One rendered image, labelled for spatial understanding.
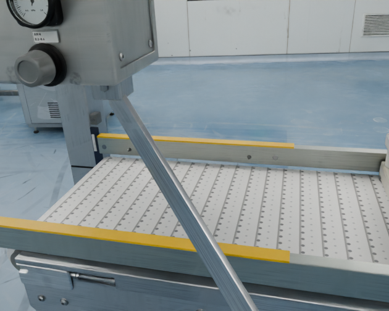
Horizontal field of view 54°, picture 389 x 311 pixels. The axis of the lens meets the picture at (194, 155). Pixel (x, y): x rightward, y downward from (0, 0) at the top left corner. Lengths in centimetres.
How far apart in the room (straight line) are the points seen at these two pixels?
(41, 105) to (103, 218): 283
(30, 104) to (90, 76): 306
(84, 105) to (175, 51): 510
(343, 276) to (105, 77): 27
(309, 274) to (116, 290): 22
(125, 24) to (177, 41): 542
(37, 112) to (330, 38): 402
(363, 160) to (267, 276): 30
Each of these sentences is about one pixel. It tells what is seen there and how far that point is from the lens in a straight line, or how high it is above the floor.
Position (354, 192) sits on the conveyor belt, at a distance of 59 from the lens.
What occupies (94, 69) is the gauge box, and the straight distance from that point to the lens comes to 31.
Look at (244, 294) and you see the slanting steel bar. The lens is 31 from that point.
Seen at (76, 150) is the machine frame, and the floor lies 83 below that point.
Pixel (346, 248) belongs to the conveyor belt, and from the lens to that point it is 47.
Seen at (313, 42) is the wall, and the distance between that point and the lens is 578.
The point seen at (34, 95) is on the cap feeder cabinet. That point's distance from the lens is 333.
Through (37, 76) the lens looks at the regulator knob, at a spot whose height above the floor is 106.
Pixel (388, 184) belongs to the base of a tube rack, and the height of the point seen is 85.
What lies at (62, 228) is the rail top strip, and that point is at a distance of 46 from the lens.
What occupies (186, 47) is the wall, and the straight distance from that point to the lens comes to 574.
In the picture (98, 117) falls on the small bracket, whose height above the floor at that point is 90.
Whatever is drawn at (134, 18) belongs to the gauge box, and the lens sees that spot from 35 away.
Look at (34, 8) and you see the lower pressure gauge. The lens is 31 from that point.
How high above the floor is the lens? 112
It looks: 25 degrees down
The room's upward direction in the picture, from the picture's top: 3 degrees counter-clockwise
